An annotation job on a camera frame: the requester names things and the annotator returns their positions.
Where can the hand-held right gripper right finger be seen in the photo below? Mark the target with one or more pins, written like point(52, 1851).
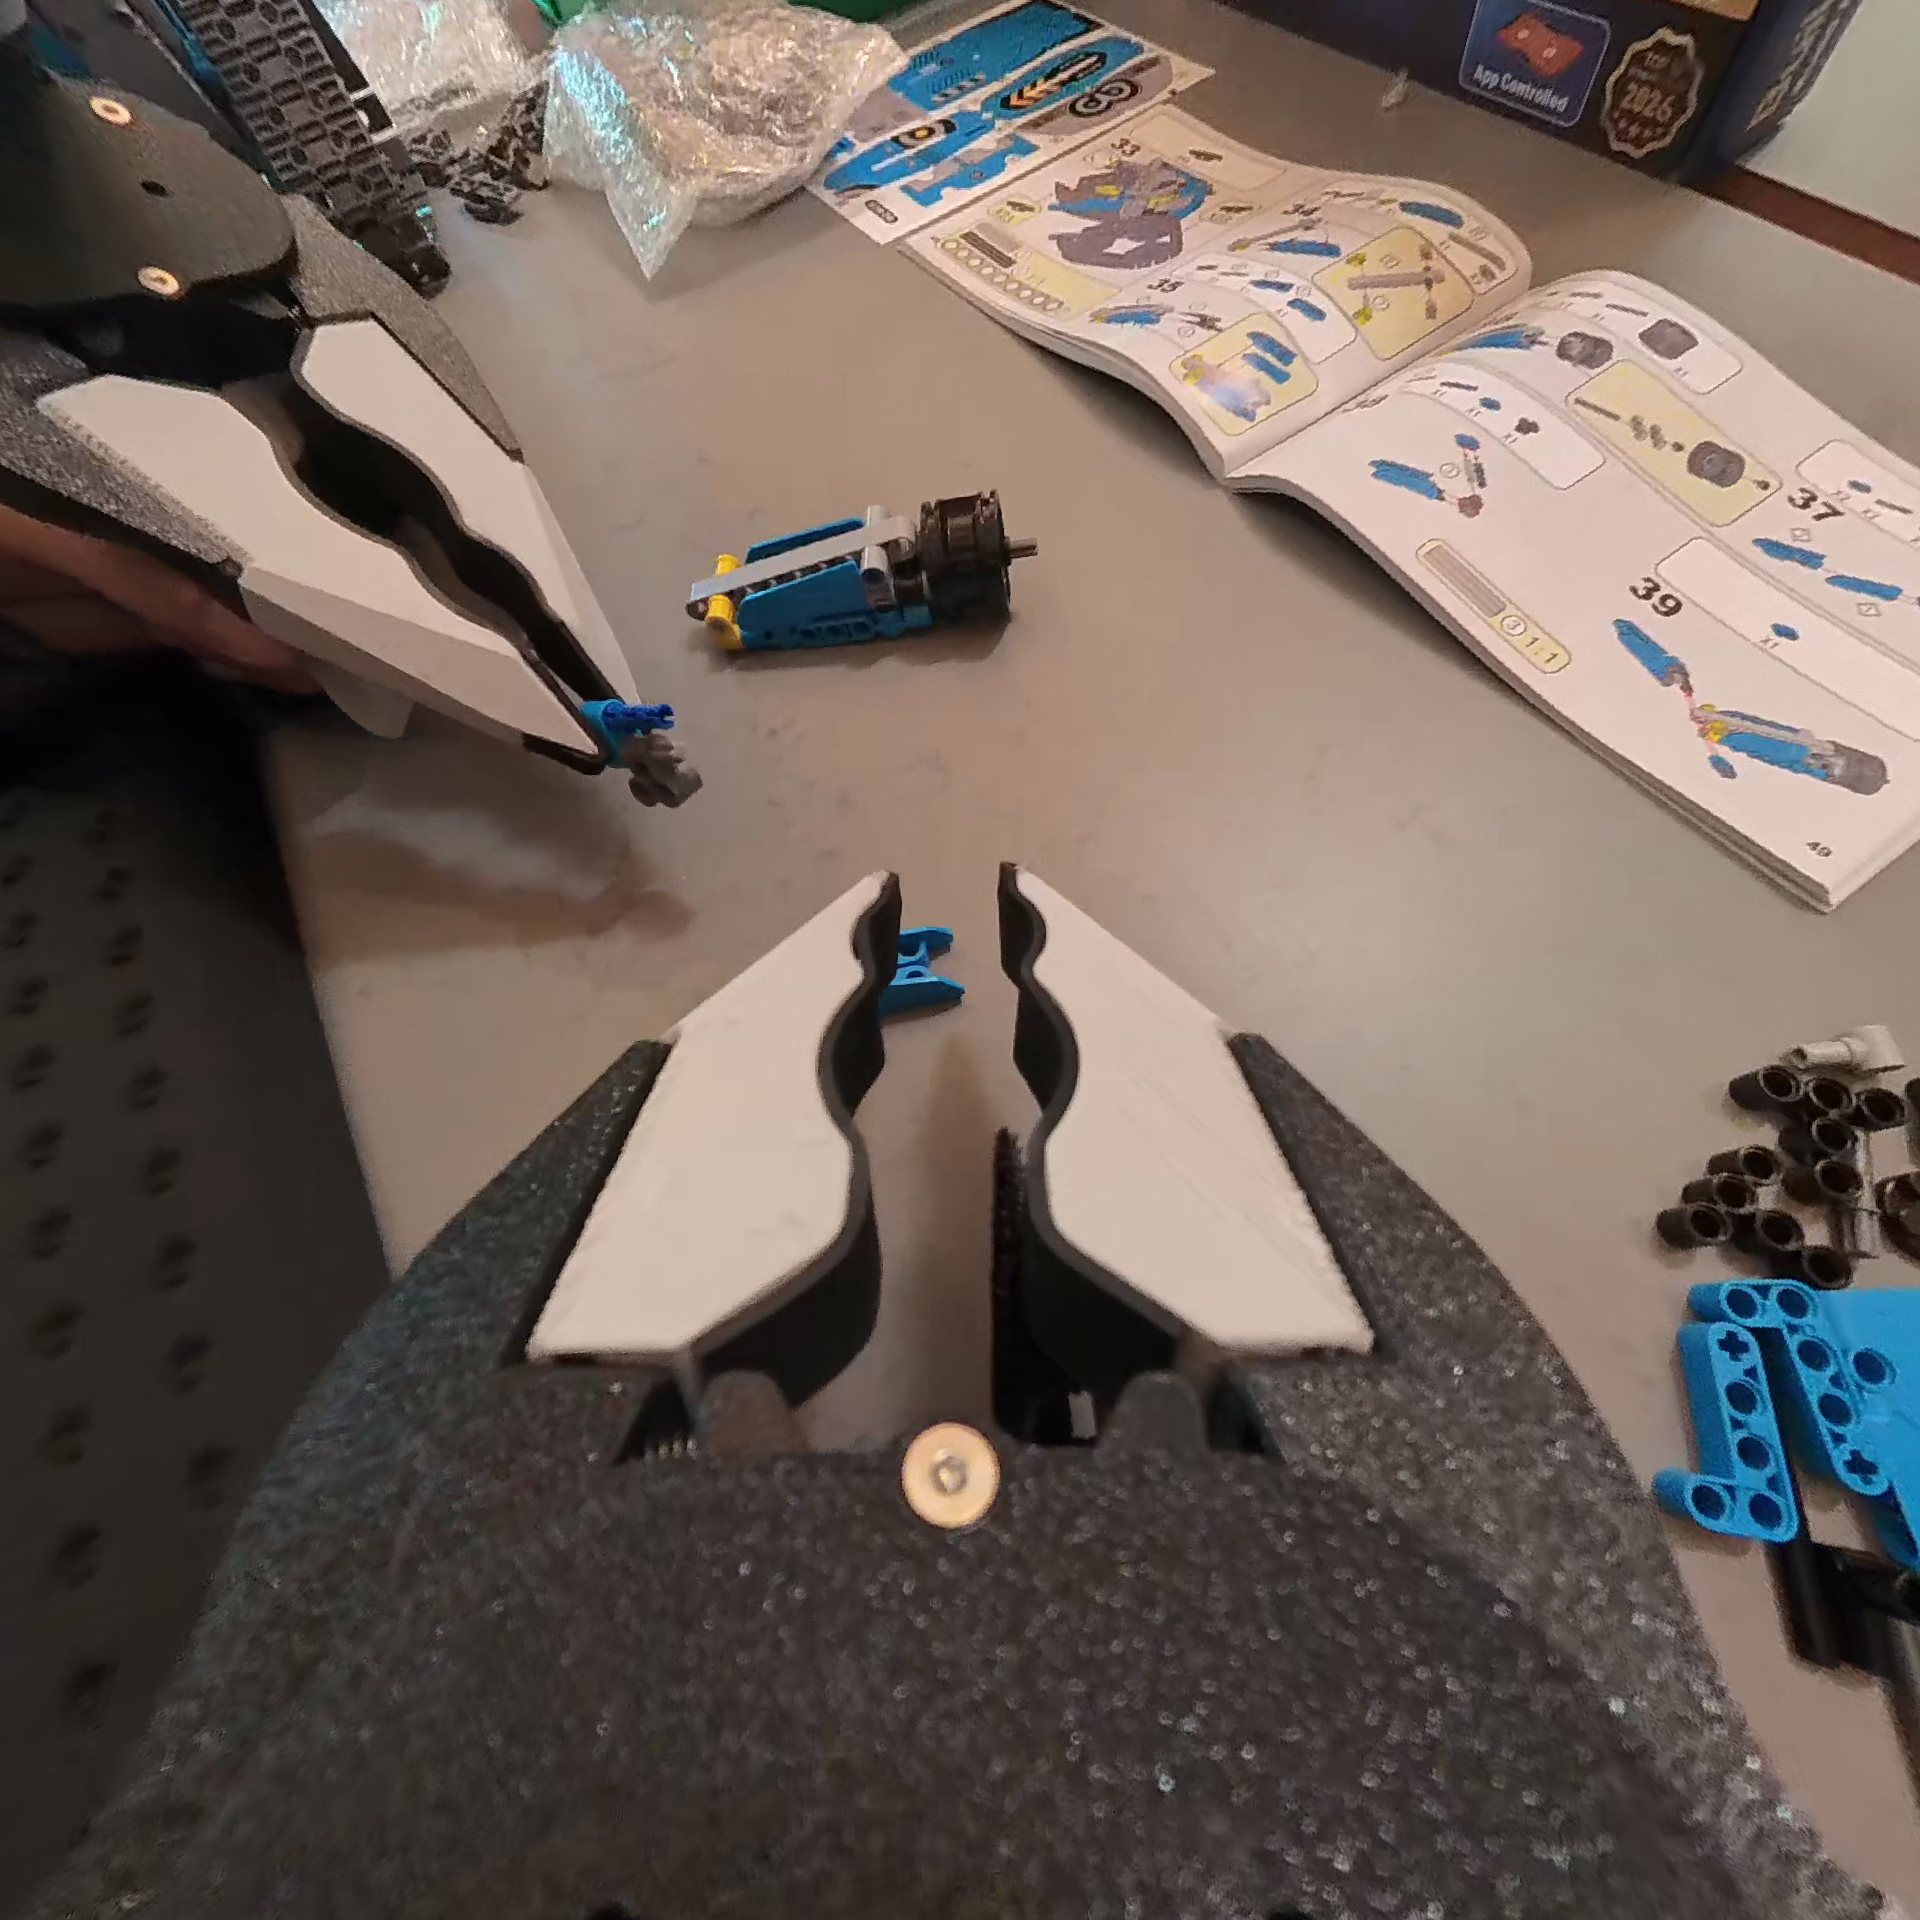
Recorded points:
point(1185, 1184)

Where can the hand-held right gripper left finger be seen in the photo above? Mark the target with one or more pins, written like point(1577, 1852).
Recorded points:
point(705, 1200)

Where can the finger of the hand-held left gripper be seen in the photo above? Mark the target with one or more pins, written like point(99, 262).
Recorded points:
point(346, 599)
point(450, 464)

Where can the small blue beam brick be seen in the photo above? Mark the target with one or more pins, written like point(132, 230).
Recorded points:
point(608, 727)

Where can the blue panel brick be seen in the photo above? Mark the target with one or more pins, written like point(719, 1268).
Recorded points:
point(921, 975)

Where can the blue pin brick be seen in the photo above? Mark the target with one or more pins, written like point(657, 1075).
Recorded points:
point(651, 717)

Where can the dark grey connector brick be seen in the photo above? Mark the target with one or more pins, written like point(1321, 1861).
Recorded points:
point(667, 773)

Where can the wheel and beam assembly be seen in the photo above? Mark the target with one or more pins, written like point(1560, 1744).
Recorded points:
point(810, 592)

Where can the pile of toy bricks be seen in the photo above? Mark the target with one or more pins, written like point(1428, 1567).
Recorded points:
point(1785, 1395)

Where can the grey desk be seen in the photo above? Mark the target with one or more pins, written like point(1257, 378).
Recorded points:
point(1201, 780)

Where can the person's left hand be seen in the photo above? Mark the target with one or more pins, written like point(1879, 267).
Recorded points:
point(119, 599)

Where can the distant toy brick models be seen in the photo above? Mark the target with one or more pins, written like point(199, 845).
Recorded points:
point(300, 119)

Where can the clear bag with black parts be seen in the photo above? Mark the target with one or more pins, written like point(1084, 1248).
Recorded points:
point(481, 150)

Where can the clear plastic bag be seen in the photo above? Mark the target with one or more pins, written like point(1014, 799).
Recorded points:
point(705, 107)

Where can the sticker sheet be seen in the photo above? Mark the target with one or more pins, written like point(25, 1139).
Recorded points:
point(990, 119)

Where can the instruction manual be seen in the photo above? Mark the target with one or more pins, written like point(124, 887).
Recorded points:
point(1499, 451)

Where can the robot kit box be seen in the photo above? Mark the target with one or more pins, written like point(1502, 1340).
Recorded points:
point(1575, 76)

